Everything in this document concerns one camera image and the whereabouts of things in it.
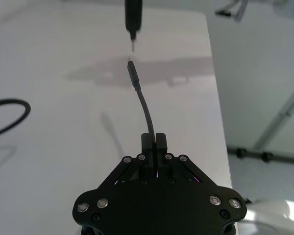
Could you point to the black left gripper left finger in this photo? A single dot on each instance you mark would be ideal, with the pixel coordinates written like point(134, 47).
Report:
point(147, 147)

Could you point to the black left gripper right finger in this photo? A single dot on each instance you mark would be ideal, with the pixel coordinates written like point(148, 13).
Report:
point(161, 144)

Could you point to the black bar with clamps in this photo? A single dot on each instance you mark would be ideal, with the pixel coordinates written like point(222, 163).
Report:
point(264, 156)

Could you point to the white table cloth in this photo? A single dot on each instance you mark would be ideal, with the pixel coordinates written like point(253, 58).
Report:
point(51, 73)

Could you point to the black cylindrical tool with tip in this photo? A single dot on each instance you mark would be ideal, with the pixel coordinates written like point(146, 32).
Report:
point(134, 17)

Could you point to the white rounded object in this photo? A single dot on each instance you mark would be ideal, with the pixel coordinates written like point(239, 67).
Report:
point(272, 218)

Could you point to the pale grey slanted post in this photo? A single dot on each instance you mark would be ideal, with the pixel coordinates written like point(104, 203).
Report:
point(281, 115)

